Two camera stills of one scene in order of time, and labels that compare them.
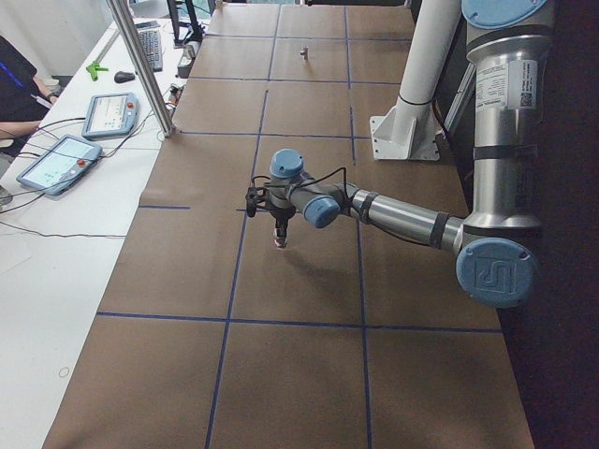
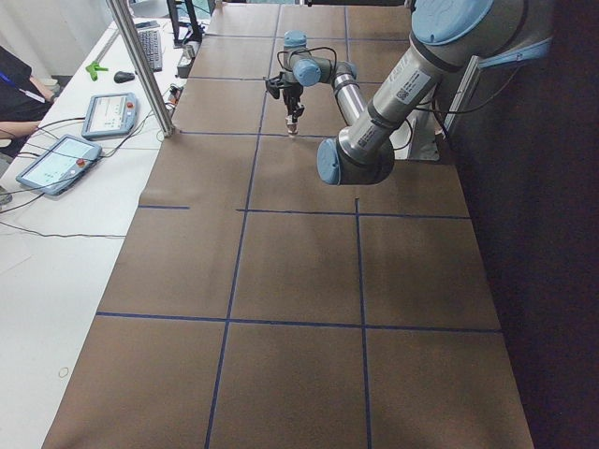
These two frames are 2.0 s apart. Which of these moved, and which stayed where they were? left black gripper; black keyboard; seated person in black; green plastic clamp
Moved: left black gripper
Stayed: seated person in black; black keyboard; green plastic clamp
